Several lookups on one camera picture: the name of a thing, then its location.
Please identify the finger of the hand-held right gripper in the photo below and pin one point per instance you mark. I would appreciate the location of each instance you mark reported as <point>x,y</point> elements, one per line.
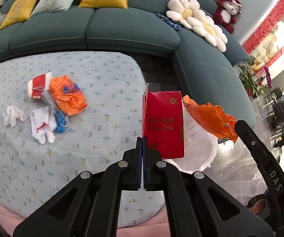
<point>250,138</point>

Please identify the white sock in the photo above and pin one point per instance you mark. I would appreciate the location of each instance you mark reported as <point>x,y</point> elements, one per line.
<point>42,126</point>

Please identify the grey cloth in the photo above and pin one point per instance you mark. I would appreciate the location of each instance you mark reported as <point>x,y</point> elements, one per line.
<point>48,98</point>

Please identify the red wall decoration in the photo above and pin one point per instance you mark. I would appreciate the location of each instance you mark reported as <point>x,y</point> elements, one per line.
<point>267,27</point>

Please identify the blue plastic item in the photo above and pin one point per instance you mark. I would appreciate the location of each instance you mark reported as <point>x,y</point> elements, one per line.
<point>61,122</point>

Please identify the red cardboard box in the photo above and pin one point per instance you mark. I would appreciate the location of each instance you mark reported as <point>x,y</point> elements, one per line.
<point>164,123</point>

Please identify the green potted plant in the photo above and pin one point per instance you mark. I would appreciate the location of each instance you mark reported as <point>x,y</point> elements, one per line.
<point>249,79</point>

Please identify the purple orchid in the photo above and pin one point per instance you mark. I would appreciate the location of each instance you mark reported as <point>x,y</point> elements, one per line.
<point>268,76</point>

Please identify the red and white cloth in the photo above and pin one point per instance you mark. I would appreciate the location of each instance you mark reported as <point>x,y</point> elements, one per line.
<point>39,85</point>

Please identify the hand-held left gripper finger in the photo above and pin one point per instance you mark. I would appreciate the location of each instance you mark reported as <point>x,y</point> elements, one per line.
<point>145,158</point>
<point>140,158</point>

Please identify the light blue floral tablecloth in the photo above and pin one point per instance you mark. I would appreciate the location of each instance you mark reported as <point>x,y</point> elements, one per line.
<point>95,128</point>

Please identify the orange cloth on table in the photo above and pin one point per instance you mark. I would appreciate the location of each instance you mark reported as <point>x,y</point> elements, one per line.
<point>69,96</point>

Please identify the plain orange wrapper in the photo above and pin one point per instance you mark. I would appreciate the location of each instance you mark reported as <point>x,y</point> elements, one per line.
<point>206,118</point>

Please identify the teal corner sofa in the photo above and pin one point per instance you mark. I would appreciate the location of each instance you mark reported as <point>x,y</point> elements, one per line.
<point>132,29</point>

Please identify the white plastic bag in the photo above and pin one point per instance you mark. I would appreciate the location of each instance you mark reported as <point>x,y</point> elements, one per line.
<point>196,150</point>

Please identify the red bear plush toy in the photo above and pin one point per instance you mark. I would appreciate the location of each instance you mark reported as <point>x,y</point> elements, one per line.
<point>227,12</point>

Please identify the white crumpled tissue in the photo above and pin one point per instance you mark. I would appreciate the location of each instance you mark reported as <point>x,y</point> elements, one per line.
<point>13,116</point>

